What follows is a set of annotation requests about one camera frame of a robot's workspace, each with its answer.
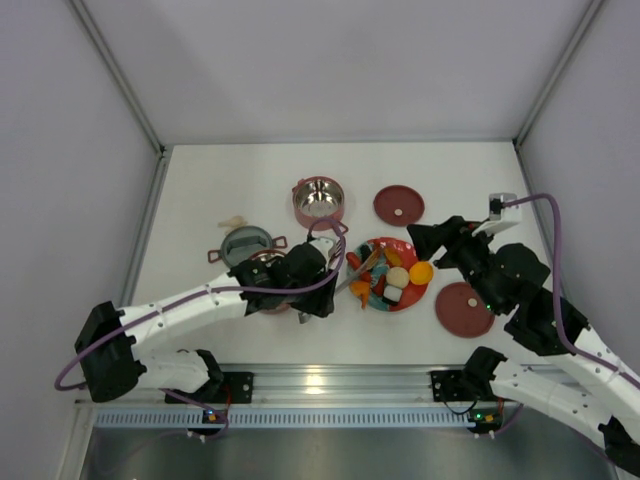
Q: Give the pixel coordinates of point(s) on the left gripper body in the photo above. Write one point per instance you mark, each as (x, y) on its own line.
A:
(320, 288)

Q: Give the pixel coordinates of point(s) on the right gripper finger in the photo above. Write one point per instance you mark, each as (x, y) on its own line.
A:
(428, 246)
(439, 233)

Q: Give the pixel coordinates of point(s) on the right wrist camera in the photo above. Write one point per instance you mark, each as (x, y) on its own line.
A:
(502, 215)

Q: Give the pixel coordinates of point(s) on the pink steel bowl near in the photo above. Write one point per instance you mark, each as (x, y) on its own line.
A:
(268, 256)

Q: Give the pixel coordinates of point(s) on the orange half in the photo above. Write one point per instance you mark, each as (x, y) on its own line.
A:
(421, 273)

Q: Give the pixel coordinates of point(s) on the steamed bun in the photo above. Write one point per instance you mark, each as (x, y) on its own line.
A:
(398, 277)

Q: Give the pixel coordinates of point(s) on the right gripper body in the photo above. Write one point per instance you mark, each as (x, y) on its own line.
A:
(447, 245)

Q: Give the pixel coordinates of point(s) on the dark red lid far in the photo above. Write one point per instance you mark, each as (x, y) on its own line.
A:
(399, 205)

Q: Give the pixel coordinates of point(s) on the pink steel bowl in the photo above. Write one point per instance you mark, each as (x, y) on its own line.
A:
(318, 197)
(268, 256)

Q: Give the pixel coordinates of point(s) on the white sushi roll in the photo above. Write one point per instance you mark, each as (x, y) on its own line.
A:
(392, 295)

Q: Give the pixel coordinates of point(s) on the dark red lid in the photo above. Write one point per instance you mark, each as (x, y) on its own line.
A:
(461, 312)
(399, 205)

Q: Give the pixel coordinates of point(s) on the dark red lid near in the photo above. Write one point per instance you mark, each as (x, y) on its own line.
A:
(461, 312)

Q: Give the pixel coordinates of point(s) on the fried orange piece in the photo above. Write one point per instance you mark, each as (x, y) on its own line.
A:
(393, 257)

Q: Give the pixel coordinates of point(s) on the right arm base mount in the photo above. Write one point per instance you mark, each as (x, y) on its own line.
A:
(455, 385)

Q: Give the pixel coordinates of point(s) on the aluminium rail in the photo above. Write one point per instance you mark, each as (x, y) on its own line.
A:
(333, 385)

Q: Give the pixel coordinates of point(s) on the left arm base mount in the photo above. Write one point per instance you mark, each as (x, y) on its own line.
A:
(221, 387)

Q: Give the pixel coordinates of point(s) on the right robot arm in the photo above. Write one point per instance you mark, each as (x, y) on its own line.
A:
(604, 407)

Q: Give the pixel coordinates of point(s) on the pink steel bowl far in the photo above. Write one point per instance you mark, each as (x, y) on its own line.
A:
(318, 197)

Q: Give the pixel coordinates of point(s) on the red and teal plate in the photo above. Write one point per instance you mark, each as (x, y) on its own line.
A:
(411, 294)

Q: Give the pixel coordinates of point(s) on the grey lunch box lid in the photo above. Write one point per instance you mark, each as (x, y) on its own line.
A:
(242, 243)

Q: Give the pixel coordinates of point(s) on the steel serving tongs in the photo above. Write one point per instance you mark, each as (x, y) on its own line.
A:
(370, 262)

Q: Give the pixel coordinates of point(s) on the beige toy piece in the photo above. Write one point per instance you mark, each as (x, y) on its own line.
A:
(233, 223)

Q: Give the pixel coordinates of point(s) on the slotted cable duct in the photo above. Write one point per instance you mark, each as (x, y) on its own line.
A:
(287, 418)

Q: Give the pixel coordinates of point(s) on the red sausage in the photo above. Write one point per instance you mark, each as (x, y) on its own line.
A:
(358, 266)

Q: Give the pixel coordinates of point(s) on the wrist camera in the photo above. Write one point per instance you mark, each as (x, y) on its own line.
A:
(502, 215)
(329, 248)

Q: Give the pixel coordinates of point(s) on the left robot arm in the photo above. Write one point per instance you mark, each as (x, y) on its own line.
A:
(123, 349)

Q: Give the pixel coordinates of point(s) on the salmon piece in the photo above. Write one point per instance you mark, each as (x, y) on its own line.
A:
(360, 288)

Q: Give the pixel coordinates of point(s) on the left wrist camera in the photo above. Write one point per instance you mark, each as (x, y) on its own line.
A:
(329, 248)

